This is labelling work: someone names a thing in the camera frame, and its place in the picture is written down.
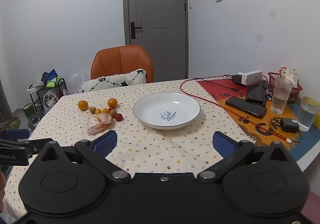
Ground clear plastic jar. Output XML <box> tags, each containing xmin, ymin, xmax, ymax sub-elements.
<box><xmin>28</xmin><ymin>113</ymin><xmax>46</xmax><ymax>131</ymax></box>

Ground tall clear glass cup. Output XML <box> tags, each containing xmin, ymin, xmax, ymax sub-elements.
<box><xmin>270</xmin><ymin>77</ymin><xmax>294</xmax><ymax>115</ymax></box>

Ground clear white plastic bag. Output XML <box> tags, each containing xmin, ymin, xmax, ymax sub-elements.
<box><xmin>68</xmin><ymin>70</ymin><xmax>89</xmax><ymax>95</ymax></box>

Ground green packets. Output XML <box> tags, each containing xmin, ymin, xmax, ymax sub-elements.
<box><xmin>46</xmin><ymin>76</ymin><xmax>62</xmax><ymax>88</ymax></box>

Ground red wire basket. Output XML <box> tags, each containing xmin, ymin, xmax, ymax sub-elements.
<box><xmin>268</xmin><ymin>72</ymin><xmax>303</xmax><ymax>104</ymax></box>

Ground black door lock handle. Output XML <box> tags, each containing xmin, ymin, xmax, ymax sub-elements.
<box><xmin>130</xmin><ymin>22</ymin><xmax>144</xmax><ymax>39</ymax></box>

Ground black charging cable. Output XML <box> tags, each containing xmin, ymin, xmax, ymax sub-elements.
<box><xmin>194</xmin><ymin>74</ymin><xmax>246</xmax><ymax>99</ymax></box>

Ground round peeled pomelo segment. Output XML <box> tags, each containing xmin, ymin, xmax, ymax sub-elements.
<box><xmin>94</xmin><ymin>113</ymin><xmax>113</xmax><ymax>124</ymax></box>

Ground white fluffy patterned pillow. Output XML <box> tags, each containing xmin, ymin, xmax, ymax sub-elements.
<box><xmin>80</xmin><ymin>68</ymin><xmax>147</xmax><ymax>94</ymax></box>

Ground white charger block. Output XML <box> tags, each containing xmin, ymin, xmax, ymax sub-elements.
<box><xmin>237</xmin><ymin>70</ymin><xmax>263</xmax><ymax>84</ymax></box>

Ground colourful cartoon table mat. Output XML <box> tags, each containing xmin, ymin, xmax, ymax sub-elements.
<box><xmin>197</xmin><ymin>74</ymin><xmax>320</xmax><ymax>163</ymax></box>

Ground black earbuds case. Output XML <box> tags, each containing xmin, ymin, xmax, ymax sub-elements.
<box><xmin>279</xmin><ymin>117</ymin><xmax>300</xmax><ymax>133</ymax></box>

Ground short clear glass cup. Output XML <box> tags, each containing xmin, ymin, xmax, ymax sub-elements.
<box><xmin>297</xmin><ymin>96</ymin><xmax>320</xmax><ymax>132</ymax></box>

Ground orange leather chair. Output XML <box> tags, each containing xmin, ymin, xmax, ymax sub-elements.
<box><xmin>90</xmin><ymin>45</ymin><xmax>154</xmax><ymax>84</ymax></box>

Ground white shopping bag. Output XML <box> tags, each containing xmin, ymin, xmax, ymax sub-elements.
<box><xmin>43</xmin><ymin>90</ymin><xmax>59</xmax><ymax>115</ymax></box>

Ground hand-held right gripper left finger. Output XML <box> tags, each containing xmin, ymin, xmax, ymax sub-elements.
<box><xmin>37</xmin><ymin>130</ymin><xmax>131</xmax><ymax>182</ymax></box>

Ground white plate with blue rim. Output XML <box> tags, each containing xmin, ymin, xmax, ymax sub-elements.
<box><xmin>133</xmin><ymin>93</ymin><xmax>202</xmax><ymax>130</ymax></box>

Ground yellow container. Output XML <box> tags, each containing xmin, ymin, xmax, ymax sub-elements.
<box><xmin>307</xmin><ymin>97</ymin><xmax>320</xmax><ymax>120</ymax></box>

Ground black metal rack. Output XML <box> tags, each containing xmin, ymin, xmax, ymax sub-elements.
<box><xmin>27</xmin><ymin>78</ymin><xmax>68</xmax><ymax>113</ymax></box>

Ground olive green shoe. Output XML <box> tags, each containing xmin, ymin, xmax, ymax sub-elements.
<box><xmin>0</xmin><ymin>116</ymin><xmax>22</xmax><ymax>131</ymax></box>

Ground blue box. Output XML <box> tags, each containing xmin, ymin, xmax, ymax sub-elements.
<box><xmin>47</xmin><ymin>69</ymin><xmax>59</xmax><ymax>82</ymax></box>

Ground red charging cable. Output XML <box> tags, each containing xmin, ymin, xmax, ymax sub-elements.
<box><xmin>180</xmin><ymin>76</ymin><xmax>293</xmax><ymax>145</ymax></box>

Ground long peeled pomelo segment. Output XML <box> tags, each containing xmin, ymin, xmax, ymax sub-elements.
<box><xmin>87</xmin><ymin>123</ymin><xmax>110</xmax><ymax>136</ymax></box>

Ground black power bank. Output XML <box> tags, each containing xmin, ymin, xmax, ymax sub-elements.
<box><xmin>246</xmin><ymin>84</ymin><xmax>267</xmax><ymax>105</ymax></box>

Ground black power adapter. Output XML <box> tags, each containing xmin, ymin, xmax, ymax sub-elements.
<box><xmin>232</xmin><ymin>75</ymin><xmax>247</xmax><ymax>86</ymax></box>

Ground green bag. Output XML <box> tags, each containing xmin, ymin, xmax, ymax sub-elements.
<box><xmin>23</xmin><ymin>104</ymin><xmax>36</xmax><ymax>119</ymax></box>

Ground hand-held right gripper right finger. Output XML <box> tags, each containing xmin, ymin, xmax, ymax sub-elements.
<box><xmin>197</xmin><ymin>131</ymin><xmax>294</xmax><ymax>182</ymax></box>

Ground grey door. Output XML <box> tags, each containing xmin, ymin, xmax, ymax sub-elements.
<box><xmin>123</xmin><ymin>0</ymin><xmax>189</xmax><ymax>81</ymax></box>

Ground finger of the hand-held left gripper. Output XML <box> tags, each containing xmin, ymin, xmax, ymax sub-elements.
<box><xmin>0</xmin><ymin>128</ymin><xmax>30</xmax><ymax>141</ymax></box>
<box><xmin>0</xmin><ymin>138</ymin><xmax>49</xmax><ymax>161</ymax></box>

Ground black smartphone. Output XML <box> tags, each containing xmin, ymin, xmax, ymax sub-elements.
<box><xmin>225</xmin><ymin>96</ymin><xmax>268</xmax><ymax>118</ymax></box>

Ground snack bag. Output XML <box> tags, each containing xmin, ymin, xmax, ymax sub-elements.
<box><xmin>278</xmin><ymin>65</ymin><xmax>299</xmax><ymax>87</ymax></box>

